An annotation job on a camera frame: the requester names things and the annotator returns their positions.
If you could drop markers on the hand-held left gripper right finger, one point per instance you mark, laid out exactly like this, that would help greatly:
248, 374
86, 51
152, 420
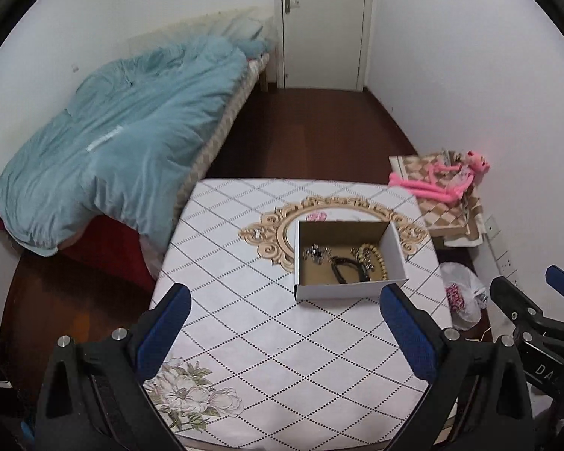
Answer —
406, 333

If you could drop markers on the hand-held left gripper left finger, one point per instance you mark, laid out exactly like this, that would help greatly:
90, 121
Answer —
162, 333

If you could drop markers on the white cardboard box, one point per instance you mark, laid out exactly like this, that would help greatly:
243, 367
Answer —
348, 289

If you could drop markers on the black smartwatch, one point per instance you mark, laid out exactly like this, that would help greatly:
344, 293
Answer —
345, 270

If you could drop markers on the white plastic bag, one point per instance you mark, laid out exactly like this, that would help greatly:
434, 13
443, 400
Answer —
463, 296

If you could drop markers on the white power strip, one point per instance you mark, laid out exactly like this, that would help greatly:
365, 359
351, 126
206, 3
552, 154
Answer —
503, 253

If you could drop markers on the white diamond-patterned tablecloth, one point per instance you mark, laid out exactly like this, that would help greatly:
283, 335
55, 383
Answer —
235, 291

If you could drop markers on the red bed skirt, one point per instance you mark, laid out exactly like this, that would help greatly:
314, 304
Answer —
108, 249

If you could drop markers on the brown checkered mat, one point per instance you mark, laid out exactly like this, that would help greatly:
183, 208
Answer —
446, 221

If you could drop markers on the pink plush toy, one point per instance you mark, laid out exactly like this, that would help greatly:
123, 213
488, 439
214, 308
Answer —
432, 183

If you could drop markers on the light blue duvet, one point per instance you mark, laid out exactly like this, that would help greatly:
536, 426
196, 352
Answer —
122, 150

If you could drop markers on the white pillow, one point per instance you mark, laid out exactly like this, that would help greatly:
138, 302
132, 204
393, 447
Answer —
242, 28

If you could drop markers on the white door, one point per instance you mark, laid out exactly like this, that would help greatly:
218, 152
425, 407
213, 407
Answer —
324, 23

